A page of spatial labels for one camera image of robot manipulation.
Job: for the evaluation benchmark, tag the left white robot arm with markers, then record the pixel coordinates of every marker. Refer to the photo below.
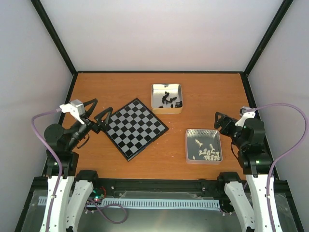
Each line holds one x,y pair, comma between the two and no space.
67,190

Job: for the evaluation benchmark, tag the black and silver chessboard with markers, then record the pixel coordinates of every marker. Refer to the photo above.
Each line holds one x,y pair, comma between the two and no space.
133,127

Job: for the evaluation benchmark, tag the green lit circuit board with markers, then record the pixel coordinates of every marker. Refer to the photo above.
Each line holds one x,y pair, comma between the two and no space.
99,194

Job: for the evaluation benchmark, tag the black chess pieces pile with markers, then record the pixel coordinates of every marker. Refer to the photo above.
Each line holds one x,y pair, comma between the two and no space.
170,100

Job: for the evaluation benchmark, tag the black aluminium frame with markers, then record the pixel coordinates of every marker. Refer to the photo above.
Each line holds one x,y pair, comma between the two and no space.
285,5

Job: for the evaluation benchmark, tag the light blue cable duct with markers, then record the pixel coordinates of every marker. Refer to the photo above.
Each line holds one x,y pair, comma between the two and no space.
162,204

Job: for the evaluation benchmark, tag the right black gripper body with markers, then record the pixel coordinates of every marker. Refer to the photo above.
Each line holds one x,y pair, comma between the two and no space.
225,129

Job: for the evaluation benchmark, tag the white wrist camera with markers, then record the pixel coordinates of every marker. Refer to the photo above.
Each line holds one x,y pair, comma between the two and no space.
75,108
245,113

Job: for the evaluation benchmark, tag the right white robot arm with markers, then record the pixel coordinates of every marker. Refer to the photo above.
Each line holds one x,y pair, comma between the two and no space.
247,134

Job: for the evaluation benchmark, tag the pink square tin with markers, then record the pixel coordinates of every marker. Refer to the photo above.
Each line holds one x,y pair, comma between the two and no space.
205,136

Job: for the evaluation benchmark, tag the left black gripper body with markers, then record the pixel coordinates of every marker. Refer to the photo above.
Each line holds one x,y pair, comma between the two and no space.
75,138

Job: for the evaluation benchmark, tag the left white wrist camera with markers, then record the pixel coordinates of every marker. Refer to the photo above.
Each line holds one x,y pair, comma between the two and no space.
75,108

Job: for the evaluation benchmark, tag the white chess pieces pile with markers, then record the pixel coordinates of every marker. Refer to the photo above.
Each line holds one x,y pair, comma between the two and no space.
210,154

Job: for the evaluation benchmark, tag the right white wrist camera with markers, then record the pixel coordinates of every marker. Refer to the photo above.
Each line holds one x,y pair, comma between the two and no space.
245,113

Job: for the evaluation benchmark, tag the gold square tin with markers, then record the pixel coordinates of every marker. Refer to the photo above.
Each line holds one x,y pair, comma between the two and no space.
157,91

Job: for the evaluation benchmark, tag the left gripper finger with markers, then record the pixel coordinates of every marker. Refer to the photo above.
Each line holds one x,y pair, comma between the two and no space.
102,119
92,103

